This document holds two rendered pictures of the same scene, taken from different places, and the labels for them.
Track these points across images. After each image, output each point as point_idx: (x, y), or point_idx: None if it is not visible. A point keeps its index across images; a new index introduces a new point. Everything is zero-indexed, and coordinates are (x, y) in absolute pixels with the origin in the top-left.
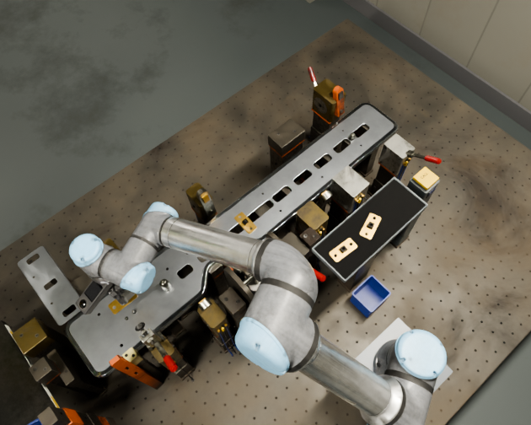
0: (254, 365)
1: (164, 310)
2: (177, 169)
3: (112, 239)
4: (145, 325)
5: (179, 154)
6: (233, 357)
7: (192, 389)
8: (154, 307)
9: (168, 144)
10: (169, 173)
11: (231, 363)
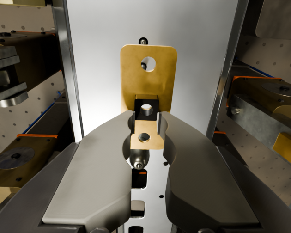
0: (34, 101)
1: (98, 115)
2: (268, 176)
3: (287, 78)
4: (97, 66)
5: (276, 186)
6: (56, 91)
7: (48, 27)
8: (119, 106)
9: None
10: (273, 169)
11: (50, 84)
